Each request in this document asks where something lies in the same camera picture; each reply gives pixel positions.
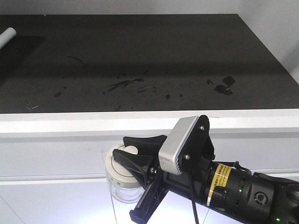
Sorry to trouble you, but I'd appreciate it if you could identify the grey pipe in hood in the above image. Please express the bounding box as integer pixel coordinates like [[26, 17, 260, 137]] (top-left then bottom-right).
[[0, 27, 16, 49]]

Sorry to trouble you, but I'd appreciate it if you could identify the black right camera cable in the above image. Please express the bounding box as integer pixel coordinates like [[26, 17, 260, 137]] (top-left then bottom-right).
[[188, 171, 200, 224]]

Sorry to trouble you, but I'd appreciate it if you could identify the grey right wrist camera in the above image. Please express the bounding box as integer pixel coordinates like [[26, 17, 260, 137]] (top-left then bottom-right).
[[158, 115, 210, 175]]

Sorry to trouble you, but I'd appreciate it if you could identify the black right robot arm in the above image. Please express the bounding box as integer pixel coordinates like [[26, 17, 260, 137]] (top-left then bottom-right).
[[113, 134, 299, 224]]

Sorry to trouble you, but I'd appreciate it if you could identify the glass jar with white lid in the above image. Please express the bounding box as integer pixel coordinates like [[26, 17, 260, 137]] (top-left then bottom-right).
[[105, 142, 144, 203]]

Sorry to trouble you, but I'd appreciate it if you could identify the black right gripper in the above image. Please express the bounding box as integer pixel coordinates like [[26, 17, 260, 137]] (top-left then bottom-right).
[[113, 135, 210, 224]]

